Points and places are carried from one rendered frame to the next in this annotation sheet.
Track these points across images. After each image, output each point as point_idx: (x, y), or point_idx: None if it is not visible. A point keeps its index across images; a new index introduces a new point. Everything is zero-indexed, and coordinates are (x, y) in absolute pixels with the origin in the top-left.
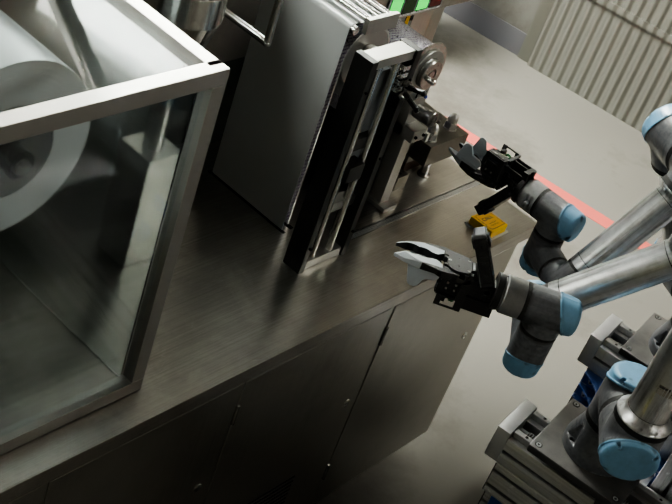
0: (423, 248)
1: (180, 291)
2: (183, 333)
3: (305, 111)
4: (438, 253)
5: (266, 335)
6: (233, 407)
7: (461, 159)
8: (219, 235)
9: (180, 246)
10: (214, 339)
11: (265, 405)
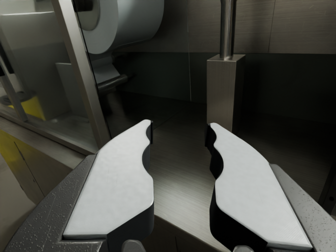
0: (220, 159)
1: (208, 159)
2: (169, 170)
3: None
4: (231, 209)
5: (202, 215)
6: (175, 248)
7: None
8: (290, 160)
9: (73, 50)
10: (173, 185)
11: None
